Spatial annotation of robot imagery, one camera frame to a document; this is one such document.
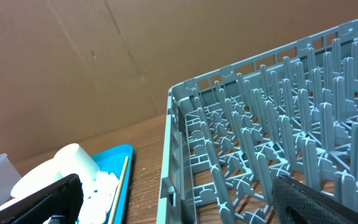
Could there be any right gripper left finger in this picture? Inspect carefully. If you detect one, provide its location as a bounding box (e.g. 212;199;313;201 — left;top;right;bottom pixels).
0;174;83;224

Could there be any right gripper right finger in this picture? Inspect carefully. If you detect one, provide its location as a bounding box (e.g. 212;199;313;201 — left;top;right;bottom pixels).
272;175;358;224

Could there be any grey dishwasher rack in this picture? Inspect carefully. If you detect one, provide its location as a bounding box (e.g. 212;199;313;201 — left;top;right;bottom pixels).
157;19;358;223

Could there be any white plastic fork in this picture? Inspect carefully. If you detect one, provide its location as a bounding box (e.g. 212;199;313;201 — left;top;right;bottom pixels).
78;171;119;224

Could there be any white paper cup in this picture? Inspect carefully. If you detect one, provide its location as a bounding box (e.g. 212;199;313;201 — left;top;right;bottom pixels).
53;143;100;182

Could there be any teal plastic serving tray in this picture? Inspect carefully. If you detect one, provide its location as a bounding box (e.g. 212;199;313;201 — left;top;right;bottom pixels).
91;144;134;224

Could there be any wooden chopstick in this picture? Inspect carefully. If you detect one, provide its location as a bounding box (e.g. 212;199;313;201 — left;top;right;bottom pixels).
108;157;129;224

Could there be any cardboard wall panel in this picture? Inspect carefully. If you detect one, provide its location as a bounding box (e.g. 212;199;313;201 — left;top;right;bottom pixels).
0;0;358;162

